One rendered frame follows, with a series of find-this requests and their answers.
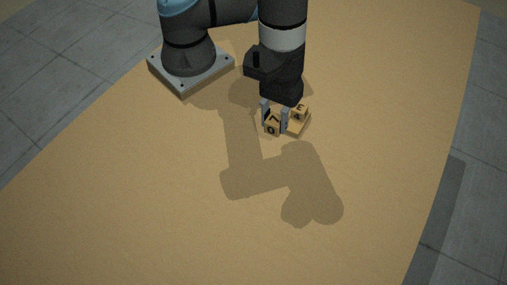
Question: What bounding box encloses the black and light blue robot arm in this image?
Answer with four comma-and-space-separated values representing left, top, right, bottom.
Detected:
157, 0, 308, 77

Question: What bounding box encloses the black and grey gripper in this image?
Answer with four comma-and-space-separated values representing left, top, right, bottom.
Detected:
243, 19, 307, 134

